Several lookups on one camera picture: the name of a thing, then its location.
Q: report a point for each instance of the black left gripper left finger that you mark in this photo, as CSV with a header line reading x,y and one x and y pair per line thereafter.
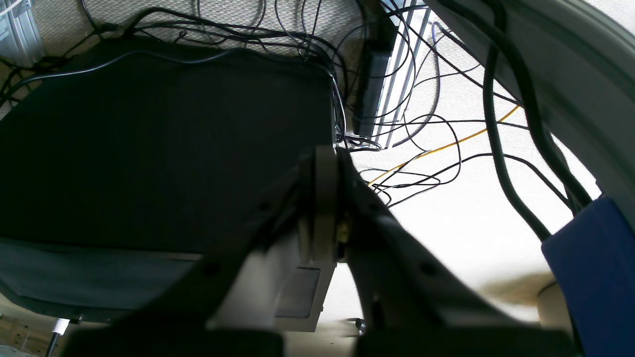
x,y
225,306

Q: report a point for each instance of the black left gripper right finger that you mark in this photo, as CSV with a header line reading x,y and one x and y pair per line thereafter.
x,y
412,304

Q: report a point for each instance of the black office chair seat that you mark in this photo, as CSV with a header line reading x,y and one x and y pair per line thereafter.
x,y
117,177

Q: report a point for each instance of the blue fabric panel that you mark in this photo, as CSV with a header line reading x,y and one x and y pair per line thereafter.
x,y
593,260

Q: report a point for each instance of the black power strip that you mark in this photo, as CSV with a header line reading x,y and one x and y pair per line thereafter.
x,y
373,66

